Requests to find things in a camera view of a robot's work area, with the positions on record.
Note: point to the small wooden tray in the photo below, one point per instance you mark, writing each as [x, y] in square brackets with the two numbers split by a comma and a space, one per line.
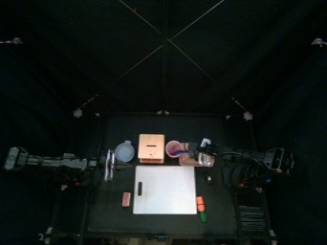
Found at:
[188, 161]

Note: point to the orange toy carrot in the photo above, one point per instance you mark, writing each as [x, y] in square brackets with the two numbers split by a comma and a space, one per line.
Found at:
[201, 205]

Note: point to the light blue round plate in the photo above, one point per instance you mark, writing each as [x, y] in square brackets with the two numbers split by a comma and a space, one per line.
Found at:
[125, 151]

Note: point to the small dark round object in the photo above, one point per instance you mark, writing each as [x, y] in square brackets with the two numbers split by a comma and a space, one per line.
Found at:
[208, 178]

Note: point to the wooden box with slot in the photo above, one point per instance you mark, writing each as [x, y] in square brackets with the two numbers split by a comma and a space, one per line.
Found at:
[151, 147]

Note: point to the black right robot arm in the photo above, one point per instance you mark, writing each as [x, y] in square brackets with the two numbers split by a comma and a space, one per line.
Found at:
[264, 159]

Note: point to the metal frame bracket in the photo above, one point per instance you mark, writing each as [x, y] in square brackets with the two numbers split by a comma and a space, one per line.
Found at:
[17, 41]

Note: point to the pink toy sushi roll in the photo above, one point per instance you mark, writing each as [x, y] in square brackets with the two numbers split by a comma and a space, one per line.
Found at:
[126, 199]

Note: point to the blue toy knife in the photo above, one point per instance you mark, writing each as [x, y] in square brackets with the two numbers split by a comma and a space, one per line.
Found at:
[185, 150]

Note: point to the pink plastic cup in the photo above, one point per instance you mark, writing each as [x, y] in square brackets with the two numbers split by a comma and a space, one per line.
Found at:
[174, 149]

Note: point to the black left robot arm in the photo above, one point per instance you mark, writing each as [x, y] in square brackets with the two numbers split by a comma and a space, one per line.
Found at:
[47, 160]

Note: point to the white text label sticker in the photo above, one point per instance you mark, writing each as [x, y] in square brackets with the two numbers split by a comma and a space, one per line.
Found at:
[253, 219]

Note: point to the white cutting board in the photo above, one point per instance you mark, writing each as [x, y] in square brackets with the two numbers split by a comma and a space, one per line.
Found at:
[166, 191]

